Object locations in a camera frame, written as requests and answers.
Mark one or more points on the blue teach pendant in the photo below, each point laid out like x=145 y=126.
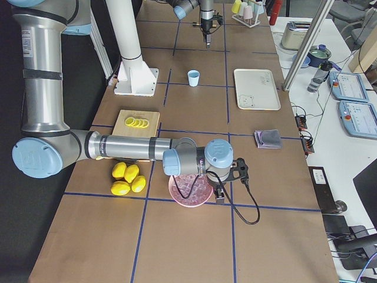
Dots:
x=359 y=119
x=347 y=86

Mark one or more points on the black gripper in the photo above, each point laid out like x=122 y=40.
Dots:
x=205 y=25
x=217 y=184

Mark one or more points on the cream bear tray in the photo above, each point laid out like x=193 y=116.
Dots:
x=256 y=90

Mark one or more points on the steel muddler black tip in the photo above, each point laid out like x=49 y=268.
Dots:
x=196 y=24

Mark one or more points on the red bottle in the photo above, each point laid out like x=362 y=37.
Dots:
x=275 y=11

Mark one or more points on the clear water bottle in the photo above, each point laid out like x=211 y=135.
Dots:
x=320 y=76

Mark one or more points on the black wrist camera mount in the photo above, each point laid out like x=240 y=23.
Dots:
x=239 y=170

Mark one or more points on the yellow cup on rack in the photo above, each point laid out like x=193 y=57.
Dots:
x=236 y=6

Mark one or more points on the white cup rack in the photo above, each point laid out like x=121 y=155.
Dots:
x=258 y=7

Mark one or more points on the pink cup on rack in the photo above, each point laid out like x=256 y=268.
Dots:
x=246 y=11

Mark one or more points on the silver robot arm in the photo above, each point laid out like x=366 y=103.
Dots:
x=182 y=8
x=49 y=144

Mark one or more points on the lemon slices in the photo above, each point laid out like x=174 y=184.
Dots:
x=136 y=122

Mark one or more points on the silver toaster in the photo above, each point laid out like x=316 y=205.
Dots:
x=294 y=34

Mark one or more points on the yellow lemon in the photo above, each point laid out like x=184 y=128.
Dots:
x=120 y=188
x=118 y=170
x=138 y=184
x=131 y=173

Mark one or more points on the aluminium frame post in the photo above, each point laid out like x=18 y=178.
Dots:
x=308 y=41

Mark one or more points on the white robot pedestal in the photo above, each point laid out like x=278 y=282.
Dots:
x=135 y=78

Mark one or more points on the grey folded cloth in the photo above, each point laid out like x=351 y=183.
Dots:
x=268 y=139

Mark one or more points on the pink bowl of ice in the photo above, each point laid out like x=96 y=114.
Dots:
x=190 y=190

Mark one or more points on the light blue plastic cup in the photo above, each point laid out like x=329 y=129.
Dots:
x=193 y=78

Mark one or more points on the wooden cutting board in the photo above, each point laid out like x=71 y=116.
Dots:
x=132 y=135

